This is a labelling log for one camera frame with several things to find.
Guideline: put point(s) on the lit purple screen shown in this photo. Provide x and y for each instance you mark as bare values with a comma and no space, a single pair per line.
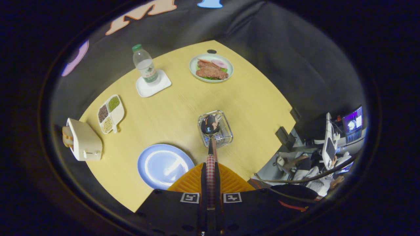
352,124

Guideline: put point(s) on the cream white toaster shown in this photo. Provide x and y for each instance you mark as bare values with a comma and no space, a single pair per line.
85,141

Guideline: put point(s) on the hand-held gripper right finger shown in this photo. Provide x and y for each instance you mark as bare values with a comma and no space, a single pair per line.
218,183

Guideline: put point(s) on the black table clamp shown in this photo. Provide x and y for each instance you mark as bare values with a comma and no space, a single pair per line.
282,136
294,114

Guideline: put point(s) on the pile of green beans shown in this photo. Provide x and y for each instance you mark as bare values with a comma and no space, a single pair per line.
114,103

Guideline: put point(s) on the green lettuce leaf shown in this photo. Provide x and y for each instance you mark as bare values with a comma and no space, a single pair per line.
224,69

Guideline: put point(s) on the pale green food plate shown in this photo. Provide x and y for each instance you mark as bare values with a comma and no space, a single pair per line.
193,67

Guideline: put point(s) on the toasted bread slice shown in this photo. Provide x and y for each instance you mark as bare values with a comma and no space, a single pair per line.
67,131
68,142

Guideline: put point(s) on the pile of yellow beans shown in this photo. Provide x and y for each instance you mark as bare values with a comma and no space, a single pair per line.
108,125

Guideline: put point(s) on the brown grilled meat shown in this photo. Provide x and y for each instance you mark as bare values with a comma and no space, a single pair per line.
211,72

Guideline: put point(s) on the pink ham slice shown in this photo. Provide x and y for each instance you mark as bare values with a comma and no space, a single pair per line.
219,63

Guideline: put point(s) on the white divided snack tray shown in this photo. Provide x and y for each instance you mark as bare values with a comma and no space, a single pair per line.
119,113

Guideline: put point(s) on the white square coaster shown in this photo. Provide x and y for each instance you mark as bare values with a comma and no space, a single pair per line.
147,91

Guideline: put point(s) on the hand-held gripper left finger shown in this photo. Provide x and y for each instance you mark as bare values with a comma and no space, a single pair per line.
204,183

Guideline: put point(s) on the blue round plate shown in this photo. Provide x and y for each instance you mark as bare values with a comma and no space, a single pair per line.
157,167

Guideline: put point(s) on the white monitor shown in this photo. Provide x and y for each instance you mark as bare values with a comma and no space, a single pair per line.
328,147

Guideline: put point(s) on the pile of dark beans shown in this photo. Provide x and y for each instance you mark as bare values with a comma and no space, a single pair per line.
103,113

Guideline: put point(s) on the red tomato slice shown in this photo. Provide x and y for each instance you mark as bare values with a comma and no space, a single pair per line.
203,60

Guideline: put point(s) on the clear green-capped water bottle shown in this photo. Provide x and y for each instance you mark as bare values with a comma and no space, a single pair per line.
146,67

